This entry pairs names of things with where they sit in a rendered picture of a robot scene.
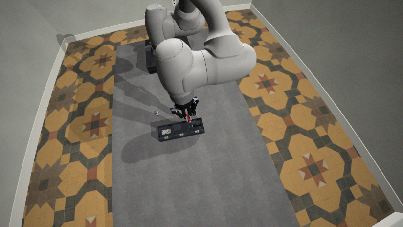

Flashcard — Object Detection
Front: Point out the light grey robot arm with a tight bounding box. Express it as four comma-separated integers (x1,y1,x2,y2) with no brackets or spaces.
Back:
145,0,257,105

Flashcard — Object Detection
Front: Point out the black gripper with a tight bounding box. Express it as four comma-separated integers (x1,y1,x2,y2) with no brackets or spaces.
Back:
170,97,199,122

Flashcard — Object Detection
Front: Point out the black rack of bins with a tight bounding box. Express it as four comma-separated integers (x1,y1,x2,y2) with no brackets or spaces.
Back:
157,117,205,142

